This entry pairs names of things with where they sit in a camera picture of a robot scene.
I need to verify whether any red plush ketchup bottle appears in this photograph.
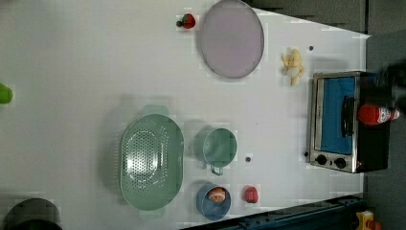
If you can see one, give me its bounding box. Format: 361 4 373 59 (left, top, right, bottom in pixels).
357 104 400 126

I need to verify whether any green metal cup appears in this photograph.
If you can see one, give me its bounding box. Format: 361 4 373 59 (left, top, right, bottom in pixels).
193 126 237 176

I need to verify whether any green oval colander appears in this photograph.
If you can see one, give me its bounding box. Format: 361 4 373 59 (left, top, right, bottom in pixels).
120 104 184 216

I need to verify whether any orange plush toy in bowl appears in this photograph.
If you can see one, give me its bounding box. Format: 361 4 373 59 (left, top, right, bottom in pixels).
208 187 226 203

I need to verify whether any lilac round plate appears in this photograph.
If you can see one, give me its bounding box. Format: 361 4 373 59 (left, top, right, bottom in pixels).
199 0 264 79

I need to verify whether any red plush strawberry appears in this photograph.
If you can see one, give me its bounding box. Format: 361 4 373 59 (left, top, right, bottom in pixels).
176 13 196 30

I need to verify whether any blue bowl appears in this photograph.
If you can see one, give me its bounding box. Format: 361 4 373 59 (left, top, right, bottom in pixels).
196 182 232 220

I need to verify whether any yellow plush peeled banana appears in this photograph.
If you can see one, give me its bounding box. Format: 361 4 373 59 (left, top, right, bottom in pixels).
282 49 305 86

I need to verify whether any yellow orange toy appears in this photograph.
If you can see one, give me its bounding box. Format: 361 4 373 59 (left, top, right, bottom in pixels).
356 211 382 230

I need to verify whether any black round container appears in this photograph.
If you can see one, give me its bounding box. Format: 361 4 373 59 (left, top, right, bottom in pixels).
2 198 62 230

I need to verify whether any green cylinder object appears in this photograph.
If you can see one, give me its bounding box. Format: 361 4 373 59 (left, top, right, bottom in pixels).
0 83 13 104

